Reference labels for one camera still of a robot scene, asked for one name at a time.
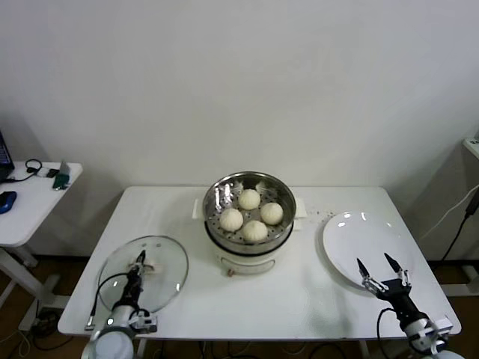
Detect green and grey holder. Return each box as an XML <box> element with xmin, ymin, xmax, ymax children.
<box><xmin>52</xmin><ymin>160</ymin><xmax>72</xmax><ymax>191</ymax></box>

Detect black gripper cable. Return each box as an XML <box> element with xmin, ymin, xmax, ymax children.
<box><xmin>376</xmin><ymin>307</ymin><xmax>397</xmax><ymax>345</ymax></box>
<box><xmin>84</xmin><ymin>272</ymin><xmax>130</xmax><ymax>332</ymax></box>

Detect white electric cooking pot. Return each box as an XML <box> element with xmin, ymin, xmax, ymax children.
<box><xmin>192</xmin><ymin>197</ymin><xmax>308</xmax><ymax>278</ymax></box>

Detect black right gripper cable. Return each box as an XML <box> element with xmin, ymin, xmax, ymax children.
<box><xmin>376</xmin><ymin>307</ymin><xmax>397</xmax><ymax>345</ymax></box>

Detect white oval plate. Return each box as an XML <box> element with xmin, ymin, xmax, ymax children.
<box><xmin>317</xmin><ymin>211</ymin><xmax>416</xmax><ymax>293</ymax></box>

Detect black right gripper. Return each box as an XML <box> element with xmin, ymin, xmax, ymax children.
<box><xmin>355</xmin><ymin>252</ymin><xmax>423</xmax><ymax>325</ymax></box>

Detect black headphones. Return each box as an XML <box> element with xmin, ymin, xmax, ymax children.
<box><xmin>3</xmin><ymin>159</ymin><xmax>44</xmax><ymax>184</ymax></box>

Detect round glass pot lid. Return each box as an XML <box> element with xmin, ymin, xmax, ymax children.
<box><xmin>96</xmin><ymin>235</ymin><xmax>189</xmax><ymax>314</ymax></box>

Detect black adapter with cable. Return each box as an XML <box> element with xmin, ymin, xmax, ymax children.
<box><xmin>441</xmin><ymin>192</ymin><xmax>479</xmax><ymax>263</ymax></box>

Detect perforated steel steamer basket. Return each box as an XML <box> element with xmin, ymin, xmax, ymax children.
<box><xmin>203</xmin><ymin>171</ymin><xmax>296</xmax><ymax>255</ymax></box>

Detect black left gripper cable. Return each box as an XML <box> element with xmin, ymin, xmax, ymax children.
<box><xmin>84</xmin><ymin>272</ymin><xmax>130</xmax><ymax>332</ymax></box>

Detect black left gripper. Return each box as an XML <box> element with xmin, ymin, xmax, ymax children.
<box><xmin>121</xmin><ymin>249</ymin><xmax>147</xmax><ymax>308</ymax></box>

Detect white wall cable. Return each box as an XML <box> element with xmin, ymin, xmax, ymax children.
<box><xmin>418</xmin><ymin>185</ymin><xmax>479</xmax><ymax>240</ymax></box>

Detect black laptop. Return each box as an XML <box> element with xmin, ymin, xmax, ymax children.
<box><xmin>0</xmin><ymin>126</ymin><xmax>16</xmax><ymax>184</ymax></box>

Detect white side table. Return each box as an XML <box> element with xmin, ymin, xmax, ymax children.
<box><xmin>0</xmin><ymin>161</ymin><xmax>84</xmax><ymax>332</ymax></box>

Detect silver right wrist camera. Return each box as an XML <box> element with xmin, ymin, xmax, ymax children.
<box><xmin>426</xmin><ymin>314</ymin><xmax>454</xmax><ymax>337</ymax></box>

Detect white steamed baozi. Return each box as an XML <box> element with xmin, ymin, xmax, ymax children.
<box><xmin>260</xmin><ymin>201</ymin><xmax>284</xmax><ymax>226</ymax></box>
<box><xmin>238</xmin><ymin>188</ymin><xmax>262</xmax><ymax>211</ymax></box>
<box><xmin>219</xmin><ymin>207</ymin><xmax>244</xmax><ymax>232</ymax></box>
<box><xmin>241</xmin><ymin>219</ymin><xmax>269</xmax><ymax>243</ymax></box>

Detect blue computer mouse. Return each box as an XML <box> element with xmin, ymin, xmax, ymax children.
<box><xmin>0</xmin><ymin>190</ymin><xmax>19</xmax><ymax>215</ymax></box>

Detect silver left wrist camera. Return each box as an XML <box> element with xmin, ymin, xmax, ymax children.
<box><xmin>129</xmin><ymin>313</ymin><xmax>158</xmax><ymax>334</ymax></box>

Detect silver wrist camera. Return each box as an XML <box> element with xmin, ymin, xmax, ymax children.
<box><xmin>426</xmin><ymin>314</ymin><xmax>454</xmax><ymax>337</ymax></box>
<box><xmin>129</xmin><ymin>313</ymin><xmax>158</xmax><ymax>334</ymax></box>

